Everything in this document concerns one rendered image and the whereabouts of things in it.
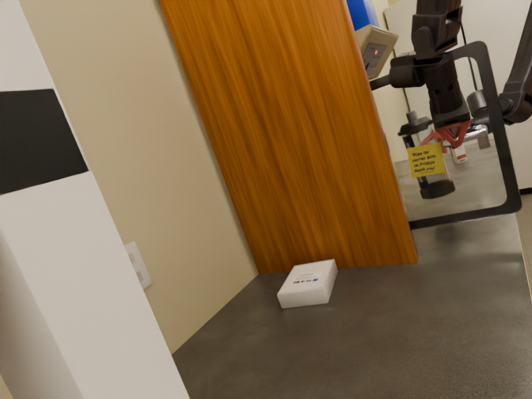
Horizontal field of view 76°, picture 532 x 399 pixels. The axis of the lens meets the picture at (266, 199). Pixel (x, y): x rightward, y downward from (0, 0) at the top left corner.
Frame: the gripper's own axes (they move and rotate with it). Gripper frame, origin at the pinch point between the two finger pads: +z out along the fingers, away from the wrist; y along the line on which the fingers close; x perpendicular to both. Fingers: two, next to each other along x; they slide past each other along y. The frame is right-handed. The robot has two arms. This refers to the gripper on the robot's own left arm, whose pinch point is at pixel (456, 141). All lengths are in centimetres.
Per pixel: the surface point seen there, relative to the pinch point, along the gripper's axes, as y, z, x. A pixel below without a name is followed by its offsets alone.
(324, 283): 25.6, 11.8, -33.4
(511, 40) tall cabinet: -289, 107, 65
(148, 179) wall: 15, -23, -69
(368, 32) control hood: -15.1, -25.8, -11.6
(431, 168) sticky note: -1.4, 6.8, -6.5
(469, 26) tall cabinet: -302, 85, 38
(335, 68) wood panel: -6.2, -23.9, -19.7
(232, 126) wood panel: -8, -20, -53
